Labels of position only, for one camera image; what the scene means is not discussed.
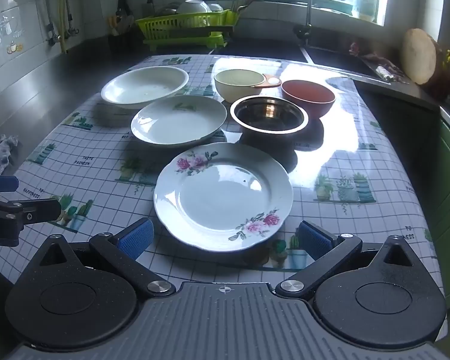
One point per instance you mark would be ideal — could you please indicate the black kitchen sink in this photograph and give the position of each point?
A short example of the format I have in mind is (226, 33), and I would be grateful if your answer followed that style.
(337, 56)

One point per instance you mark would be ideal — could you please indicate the black utensil holder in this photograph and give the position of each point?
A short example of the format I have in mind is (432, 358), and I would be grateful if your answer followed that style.
(120, 43)

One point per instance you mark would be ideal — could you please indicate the plain white deep plate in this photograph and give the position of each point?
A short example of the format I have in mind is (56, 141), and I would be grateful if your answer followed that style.
(142, 86)

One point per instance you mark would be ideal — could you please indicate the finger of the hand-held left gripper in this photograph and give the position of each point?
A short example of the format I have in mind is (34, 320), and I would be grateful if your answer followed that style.
(41, 210)
(0, 184)

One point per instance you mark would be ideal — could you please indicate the dark metal bowl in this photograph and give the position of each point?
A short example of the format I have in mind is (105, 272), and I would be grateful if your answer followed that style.
(167, 10)

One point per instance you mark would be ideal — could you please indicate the small white bowl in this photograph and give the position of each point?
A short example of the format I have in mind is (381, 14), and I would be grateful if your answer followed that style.
(215, 7)

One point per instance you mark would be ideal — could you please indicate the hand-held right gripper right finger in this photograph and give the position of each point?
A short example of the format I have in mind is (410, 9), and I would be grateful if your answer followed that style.
(315, 240)

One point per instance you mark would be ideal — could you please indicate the stainless steel bowl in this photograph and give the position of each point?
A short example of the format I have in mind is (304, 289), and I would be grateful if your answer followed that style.
(270, 114)

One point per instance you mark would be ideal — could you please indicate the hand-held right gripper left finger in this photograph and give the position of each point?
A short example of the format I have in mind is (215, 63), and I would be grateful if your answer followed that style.
(135, 238)

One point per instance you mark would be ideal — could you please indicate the large white bowl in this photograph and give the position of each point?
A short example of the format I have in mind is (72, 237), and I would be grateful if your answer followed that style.
(193, 6)

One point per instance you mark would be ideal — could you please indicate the floral white plate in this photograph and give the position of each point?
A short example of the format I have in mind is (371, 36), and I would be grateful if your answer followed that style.
(221, 195)

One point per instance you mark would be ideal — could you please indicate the green plastic dish rack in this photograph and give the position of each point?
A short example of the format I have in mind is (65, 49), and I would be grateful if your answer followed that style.
(180, 26)

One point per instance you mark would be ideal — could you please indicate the bundle of chopsticks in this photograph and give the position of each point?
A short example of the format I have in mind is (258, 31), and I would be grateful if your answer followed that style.
(243, 3)

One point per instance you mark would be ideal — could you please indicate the teal basin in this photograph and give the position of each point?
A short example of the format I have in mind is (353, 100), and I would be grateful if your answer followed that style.
(333, 7)

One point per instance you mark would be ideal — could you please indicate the teapot wall sticker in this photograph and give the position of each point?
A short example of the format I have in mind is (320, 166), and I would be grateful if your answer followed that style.
(3, 33)

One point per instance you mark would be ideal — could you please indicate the grey knit glove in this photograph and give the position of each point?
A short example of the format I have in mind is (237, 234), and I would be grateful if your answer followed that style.
(2, 153)

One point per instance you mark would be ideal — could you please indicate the kitchen cleaver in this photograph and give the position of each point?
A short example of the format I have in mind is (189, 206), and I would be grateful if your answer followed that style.
(148, 5)

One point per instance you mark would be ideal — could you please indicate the round wooden cutting board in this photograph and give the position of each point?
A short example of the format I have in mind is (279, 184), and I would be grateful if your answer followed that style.
(418, 56)

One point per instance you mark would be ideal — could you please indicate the white scrub brush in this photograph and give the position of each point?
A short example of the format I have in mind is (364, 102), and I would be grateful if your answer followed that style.
(382, 73)

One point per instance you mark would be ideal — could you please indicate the detergent bottle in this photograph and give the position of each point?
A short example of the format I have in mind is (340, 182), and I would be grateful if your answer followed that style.
(365, 3)

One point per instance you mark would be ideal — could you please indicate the printed plant grid tablecloth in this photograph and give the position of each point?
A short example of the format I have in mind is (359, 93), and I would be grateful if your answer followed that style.
(97, 157)

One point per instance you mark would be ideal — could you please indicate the chrome faucet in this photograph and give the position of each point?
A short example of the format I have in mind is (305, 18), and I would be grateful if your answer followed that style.
(310, 7)

